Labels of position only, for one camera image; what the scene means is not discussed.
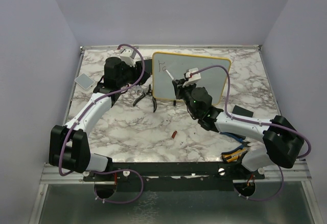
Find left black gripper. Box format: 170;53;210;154
117;60;150;87

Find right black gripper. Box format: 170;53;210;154
174;78;199;117

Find white marker pen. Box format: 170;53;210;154
165;69;175;80

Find yellow framed whiteboard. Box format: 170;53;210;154
152;52;231;105

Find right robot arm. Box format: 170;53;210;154
172;79;305;179

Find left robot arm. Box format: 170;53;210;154
49;57;152;181

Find white square device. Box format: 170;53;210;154
75;73;95;91

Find black flat box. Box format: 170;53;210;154
232;105;253;117

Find yellow black stripper tool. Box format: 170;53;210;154
221;148;248;163

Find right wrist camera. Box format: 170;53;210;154
183;68;201;87

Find black handled pliers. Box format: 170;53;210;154
133;85;158;113

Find blue handled cutters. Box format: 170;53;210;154
220;132;250;147

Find black base frame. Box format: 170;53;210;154
83;161;265;192

